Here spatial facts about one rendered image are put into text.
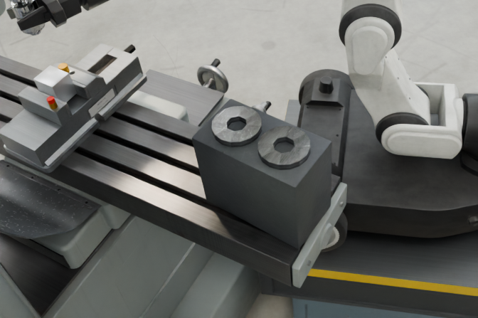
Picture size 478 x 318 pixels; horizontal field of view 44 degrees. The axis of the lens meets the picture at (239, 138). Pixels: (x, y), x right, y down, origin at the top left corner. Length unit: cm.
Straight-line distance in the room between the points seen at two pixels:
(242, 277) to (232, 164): 97
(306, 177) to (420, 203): 71
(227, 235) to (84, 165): 38
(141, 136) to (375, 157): 71
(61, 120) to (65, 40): 209
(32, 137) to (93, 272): 35
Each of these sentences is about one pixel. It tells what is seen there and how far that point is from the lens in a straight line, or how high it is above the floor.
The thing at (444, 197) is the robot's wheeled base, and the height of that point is 57.
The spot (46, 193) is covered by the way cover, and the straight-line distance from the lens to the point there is 140.
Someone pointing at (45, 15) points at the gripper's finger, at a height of 124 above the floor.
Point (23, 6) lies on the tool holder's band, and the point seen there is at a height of 127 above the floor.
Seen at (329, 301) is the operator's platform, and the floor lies 22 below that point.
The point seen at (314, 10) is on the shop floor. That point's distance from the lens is 326.
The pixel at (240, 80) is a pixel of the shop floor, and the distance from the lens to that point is 285.
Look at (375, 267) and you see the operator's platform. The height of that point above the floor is 40.
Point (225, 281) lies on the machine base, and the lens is 193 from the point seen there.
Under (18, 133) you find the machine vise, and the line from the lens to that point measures 136.
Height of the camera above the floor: 187
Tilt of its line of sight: 47 degrees down
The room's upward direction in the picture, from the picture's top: 9 degrees counter-clockwise
